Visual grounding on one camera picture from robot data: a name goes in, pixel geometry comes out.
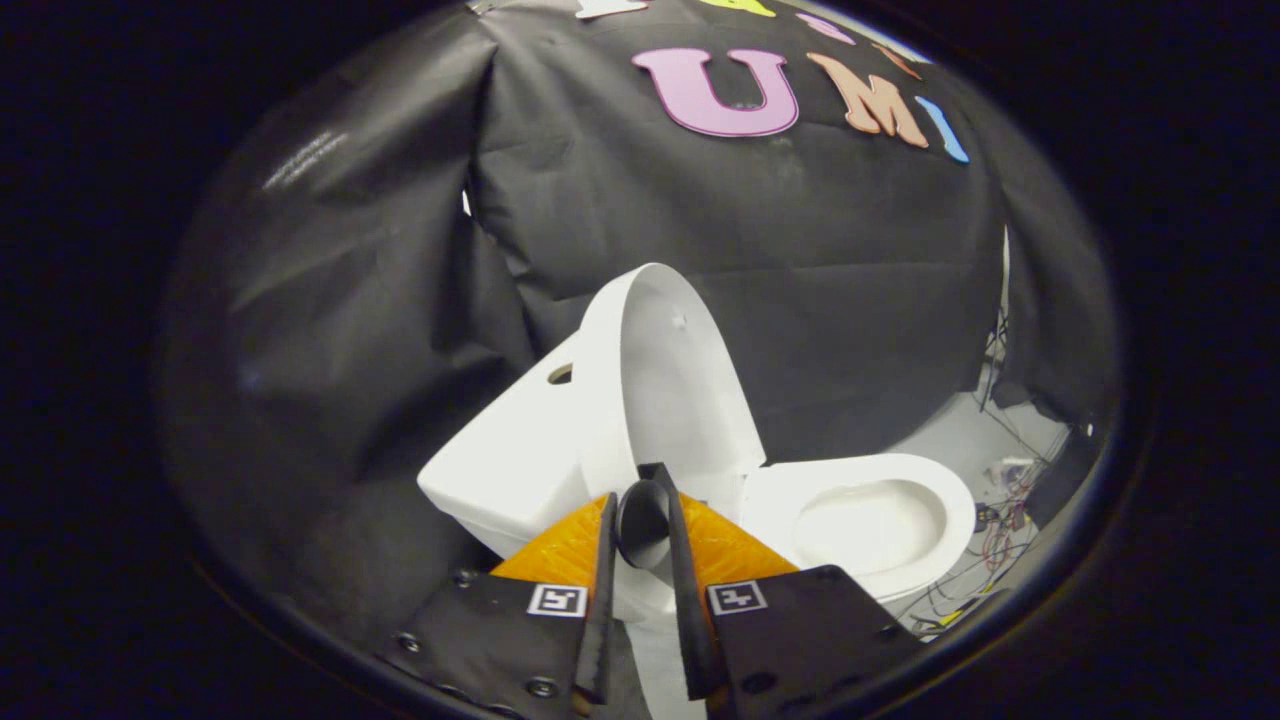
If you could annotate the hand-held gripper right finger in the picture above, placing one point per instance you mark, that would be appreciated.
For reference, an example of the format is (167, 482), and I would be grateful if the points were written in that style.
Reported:
(695, 620)

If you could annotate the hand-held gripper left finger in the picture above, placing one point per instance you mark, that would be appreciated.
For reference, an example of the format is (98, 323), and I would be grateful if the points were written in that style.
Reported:
(598, 620)

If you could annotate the white toilet lid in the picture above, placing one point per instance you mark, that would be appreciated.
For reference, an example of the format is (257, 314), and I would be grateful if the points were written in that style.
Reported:
(680, 400)

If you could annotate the white toilet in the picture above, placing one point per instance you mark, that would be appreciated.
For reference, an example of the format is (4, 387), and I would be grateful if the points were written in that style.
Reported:
(500, 470)

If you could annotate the white toilet seat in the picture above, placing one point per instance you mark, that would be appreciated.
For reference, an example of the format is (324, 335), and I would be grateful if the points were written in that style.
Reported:
(955, 520)

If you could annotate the black backdrop cloth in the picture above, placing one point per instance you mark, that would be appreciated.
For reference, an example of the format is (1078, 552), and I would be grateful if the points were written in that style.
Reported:
(800, 250)

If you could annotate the black box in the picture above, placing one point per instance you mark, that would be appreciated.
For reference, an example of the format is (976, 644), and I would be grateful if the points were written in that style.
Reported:
(1065, 475)

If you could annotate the white metal pole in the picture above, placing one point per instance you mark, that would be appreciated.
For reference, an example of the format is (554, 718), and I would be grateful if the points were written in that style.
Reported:
(1005, 280)

